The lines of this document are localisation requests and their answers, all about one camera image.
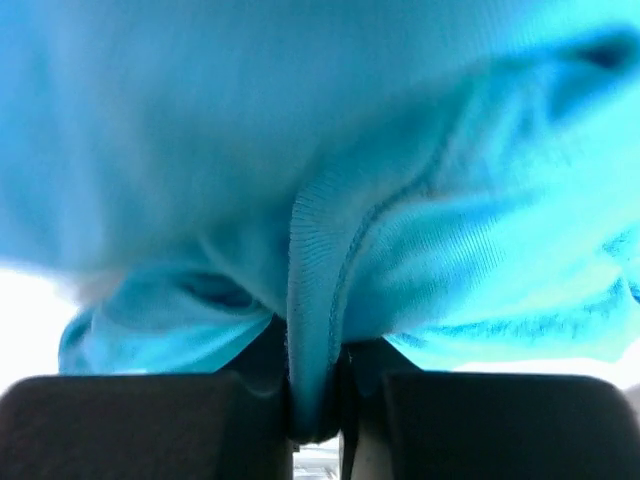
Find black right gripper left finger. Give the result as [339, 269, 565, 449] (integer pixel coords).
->
[1, 322, 293, 480]

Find cyan t-shirt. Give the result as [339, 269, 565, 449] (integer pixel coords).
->
[1, 1, 639, 439]

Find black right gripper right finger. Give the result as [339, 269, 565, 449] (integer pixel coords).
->
[340, 340, 639, 480]

